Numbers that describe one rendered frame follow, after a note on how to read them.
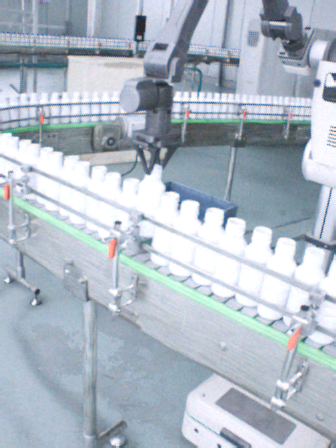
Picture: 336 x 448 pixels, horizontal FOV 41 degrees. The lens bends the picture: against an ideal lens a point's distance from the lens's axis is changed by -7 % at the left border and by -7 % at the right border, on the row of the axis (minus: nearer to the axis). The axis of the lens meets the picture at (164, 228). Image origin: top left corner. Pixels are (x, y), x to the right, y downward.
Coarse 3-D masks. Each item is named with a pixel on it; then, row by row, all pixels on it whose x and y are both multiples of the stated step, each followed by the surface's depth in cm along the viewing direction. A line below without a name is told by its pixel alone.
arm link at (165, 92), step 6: (156, 84) 96; (162, 84) 97; (168, 84) 98; (156, 90) 94; (162, 90) 95; (168, 90) 96; (174, 90) 98; (162, 96) 96; (168, 96) 96; (162, 102) 97; (168, 102) 97; (156, 108) 97; (162, 108) 97; (168, 108) 98
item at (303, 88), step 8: (320, 32) 672; (328, 32) 682; (320, 40) 679; (328, 40) 688; (312, 72) 697; (296, 80) 694; (304, 80) 694; (312, 80) 704; (296, 88) 697; (304, 88) 701; (312, 88) 711; (296, 96) 700; (304, 96) 708; (312, 96) 718
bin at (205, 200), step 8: (168, 184) 181; (176, 184) 180; (176, 192) 181; (184, 192) 179; (192, 192) 176; (200, 192) 174; (184, 200) 180; (192, 200) 177; (200, 200) 175; (208, 200) 172; (216, 200) 170; (224, 200) 168; (200, 208) 176; (224, 208) 169; (232, 208) 162; (200, 216) 177; (224, 216) 160; (232, 216) 164; (224, 224) 162; (152, 240) 153; (112, 320) 140
